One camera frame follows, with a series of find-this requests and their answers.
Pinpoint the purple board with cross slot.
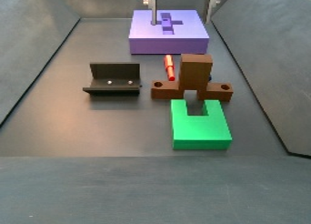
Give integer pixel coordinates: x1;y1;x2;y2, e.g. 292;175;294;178
127;10;209;55

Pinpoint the brown T-shaped block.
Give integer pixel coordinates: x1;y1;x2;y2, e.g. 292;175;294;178
150;54;233;102

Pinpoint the red peg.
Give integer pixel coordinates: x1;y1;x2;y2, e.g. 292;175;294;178
164;55;174;81

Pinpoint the green U-shaped block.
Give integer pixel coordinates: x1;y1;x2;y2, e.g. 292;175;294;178
169;99;232;150

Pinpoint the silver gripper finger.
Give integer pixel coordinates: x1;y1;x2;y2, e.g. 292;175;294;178
205;0;221;23
142;0;156;25

